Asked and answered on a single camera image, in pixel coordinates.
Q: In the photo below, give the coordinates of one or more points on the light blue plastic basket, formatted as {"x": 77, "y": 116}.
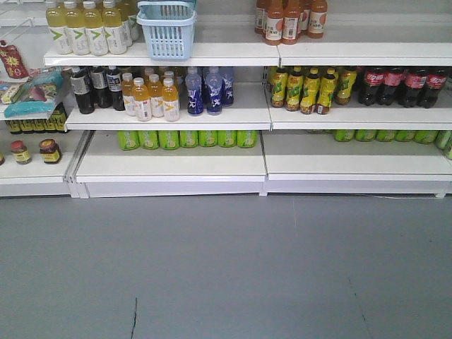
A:
{"x": 168, "y": 28}

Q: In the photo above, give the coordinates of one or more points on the coke plastic bottle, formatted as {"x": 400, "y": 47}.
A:
{"x": 373, "y": 78}
{"x": 391, "y": 80}
{"x": 412, "y": 86}
{"x": 434, "y": 83}

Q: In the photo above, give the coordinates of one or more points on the green drink bottle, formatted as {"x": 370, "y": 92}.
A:
{"x": 188, "y": 139}
{"x": 128, "y": 140}
{"x": 149, "y": 139}
{"x": 207, "y": 138}
{"x": 247, "y": 138}
{"x": 227, "y": 138}
{"x": 169, "y": 140}

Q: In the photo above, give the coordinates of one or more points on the blue sports drink bottle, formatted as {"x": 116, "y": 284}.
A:
{"x": 194, "y": 90}
{"x": 227, "y": 74}
{"x": 214, "y": 86}

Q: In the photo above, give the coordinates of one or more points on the orange juice bottle white label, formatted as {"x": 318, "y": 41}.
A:
{"x": 170, "y": 98}
{"x": 141, "y": 100}
{"x": 155, "y": 93}
{"x": 127, "y": 91}

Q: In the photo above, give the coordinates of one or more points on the yellow lemon tea bottle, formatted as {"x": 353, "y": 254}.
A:
{"x": 326, "y": 91}
{"x": 294, "y": 88}
{"x": 345, "y": 84}
{"x": 310, "y": 88}
{"x": 279, "y": 83}

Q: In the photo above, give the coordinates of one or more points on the dark tea bottle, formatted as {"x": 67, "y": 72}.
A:
{"x": 80, "y": 84}
{"x": 113, "y": 75}
{"x": 99, "y": 79}

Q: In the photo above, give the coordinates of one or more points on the white metal shelving unit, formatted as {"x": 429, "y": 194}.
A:
{"x": 253, "y": 147}

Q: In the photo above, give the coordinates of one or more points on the orange C100 juice bottle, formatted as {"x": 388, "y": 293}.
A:
{"x": 317, "y": 18}
{"x": 290, "y": 22}
{"x": 274, "y": 22}

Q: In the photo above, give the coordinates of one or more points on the red lid sauce jar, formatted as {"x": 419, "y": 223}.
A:
{"x": 20, "y": 152}
{"x": 50, "y": 151}

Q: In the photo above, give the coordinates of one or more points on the yellow-green juice bottle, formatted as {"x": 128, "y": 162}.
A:
{"x": 76, "y": 28}
{"x": 94, "y": 29}
{"x": 114, "y": 30}
{"x": 56, "y": 20}

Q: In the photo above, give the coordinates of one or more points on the teal snack bag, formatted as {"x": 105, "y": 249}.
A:
{"x": 41, "y": 94}

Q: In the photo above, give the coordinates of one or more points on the red snack pouch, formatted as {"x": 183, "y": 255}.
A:
{"x": 12, "y": 61}

